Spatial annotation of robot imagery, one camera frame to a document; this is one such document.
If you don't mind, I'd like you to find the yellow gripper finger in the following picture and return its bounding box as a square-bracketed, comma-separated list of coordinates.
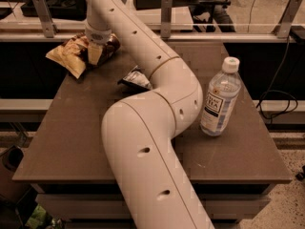
[88, 42, 103, 65]

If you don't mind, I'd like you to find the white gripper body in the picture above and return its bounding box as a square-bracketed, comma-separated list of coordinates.
[85, 23, 112, 45]

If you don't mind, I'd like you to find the brown chip bag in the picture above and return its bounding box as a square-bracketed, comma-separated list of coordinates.
[46, 33, 120, 79]

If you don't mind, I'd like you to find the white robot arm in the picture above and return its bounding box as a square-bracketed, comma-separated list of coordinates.
[86, 0, 214, 229]

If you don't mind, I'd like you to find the blue white chip bag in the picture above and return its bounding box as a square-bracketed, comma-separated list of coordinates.
[118, 66, 153, 91]

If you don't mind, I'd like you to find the green bag on floor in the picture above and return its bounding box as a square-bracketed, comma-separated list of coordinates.
[25, 205, 65, 229]

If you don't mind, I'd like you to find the black equipment case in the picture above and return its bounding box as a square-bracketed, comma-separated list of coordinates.
[21, 0, 88, 21]

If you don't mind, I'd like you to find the seated person in jeans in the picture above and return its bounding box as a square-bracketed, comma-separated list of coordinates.
[189, 0, 235, 32]

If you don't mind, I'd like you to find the clear tea bottle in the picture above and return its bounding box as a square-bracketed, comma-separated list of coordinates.
[200, 56, 241, 136]

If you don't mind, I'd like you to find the brown bin with hole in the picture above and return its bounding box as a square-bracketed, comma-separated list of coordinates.
[0, 146, 30, 203]

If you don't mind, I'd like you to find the left metal railing post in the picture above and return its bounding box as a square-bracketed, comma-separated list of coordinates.
[32, 0, 57, 38]

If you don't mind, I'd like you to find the metal railing post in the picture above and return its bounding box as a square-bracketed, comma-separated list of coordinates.
[273, 0, 303, 39]
[160, 0, 173, 38]
[32, 0, 57, 38]

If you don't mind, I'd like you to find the middle metal railing post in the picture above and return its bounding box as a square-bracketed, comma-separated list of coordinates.
[160, 0, 173, 38]

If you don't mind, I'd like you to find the black cable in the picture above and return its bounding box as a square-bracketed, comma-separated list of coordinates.
[255, 35, 299, 126]

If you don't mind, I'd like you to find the right metal railing post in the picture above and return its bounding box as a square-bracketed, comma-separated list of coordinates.
[273, 0, 303, 39]

